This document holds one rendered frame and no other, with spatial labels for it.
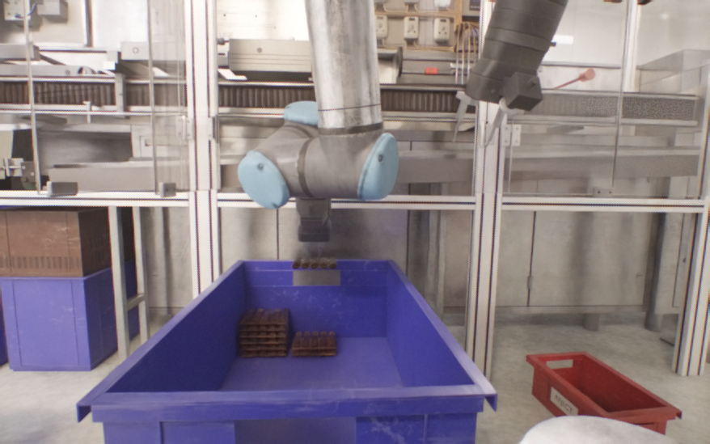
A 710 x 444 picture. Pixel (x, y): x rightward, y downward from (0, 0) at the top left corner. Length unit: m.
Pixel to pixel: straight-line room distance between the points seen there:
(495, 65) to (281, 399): 0.42
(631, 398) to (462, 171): 0.76
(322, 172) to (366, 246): 0.94
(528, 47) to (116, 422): 0.57
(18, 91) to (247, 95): 0.77
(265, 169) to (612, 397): 1.12
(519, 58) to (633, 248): 1.46
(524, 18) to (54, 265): 1.39
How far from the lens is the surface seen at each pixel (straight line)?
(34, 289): 1.53
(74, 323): 1.49
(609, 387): 1.30
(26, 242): 1.50
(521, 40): 0.47
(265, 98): 1.34
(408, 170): 1.15
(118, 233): 1.34
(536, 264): 1.63
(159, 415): 0.42
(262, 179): 0.53
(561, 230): 1.66
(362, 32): 0.48
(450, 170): 1.18
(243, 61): 1.33
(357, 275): 0.94
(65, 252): 1.44
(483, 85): 0.47
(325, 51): 0.47
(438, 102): 1.36
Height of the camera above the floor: 0.64
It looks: 7 degrees down
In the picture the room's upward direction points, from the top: 1 degrees clockwise
